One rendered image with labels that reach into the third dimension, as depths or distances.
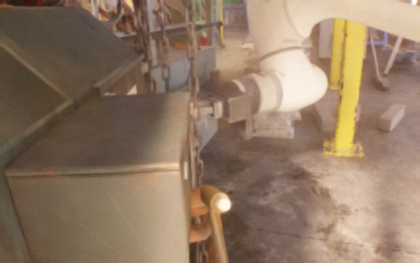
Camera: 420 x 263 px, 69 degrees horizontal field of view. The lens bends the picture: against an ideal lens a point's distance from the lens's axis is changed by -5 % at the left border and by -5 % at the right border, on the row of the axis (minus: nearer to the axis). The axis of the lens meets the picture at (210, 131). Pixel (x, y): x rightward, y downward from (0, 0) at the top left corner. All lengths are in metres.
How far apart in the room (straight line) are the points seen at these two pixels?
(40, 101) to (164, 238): 0.11
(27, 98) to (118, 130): 0.06
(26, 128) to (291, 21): 0.60
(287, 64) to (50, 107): 0.57
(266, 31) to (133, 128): 0.57
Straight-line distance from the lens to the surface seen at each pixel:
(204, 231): 0.25
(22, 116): 0.19
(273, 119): 2.22
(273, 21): 0.72
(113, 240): 0.17
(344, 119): 2.00
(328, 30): 5.26
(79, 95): 0.25
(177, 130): 0.17
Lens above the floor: 0.83
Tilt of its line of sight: 21 degrees down
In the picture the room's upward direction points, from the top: 2 degrees counter-clockwise
